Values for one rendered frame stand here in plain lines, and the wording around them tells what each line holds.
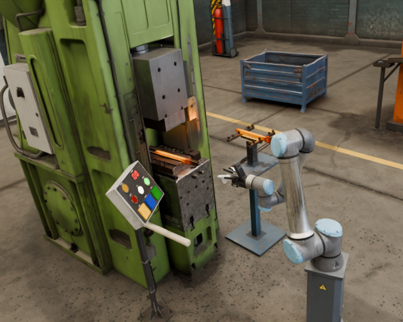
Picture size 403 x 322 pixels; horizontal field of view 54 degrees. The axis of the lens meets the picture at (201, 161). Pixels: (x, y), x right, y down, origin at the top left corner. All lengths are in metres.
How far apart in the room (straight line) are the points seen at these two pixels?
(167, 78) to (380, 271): 2.17
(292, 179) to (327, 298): 0.83
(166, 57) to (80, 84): 0.61
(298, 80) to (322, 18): 4.65
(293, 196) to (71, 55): 1.64
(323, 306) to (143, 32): 2.03
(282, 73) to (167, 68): 3.86
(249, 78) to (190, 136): 3.69
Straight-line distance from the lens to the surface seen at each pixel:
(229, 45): 9.88
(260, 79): 6.57
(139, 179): 2.46
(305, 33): 11.04
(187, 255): 3.21
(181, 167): 2.89
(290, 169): 2.13
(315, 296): 2.65
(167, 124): 2.69
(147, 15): 2.70
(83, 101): 2.84
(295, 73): 6.22
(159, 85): 2.59
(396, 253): 3.65
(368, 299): 3.23
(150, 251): 3.05
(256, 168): 3.20
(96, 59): 2.48
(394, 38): 9.98
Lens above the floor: 2.30
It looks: 27 degrees down
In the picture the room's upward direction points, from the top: 7 degrees counter-clockwise
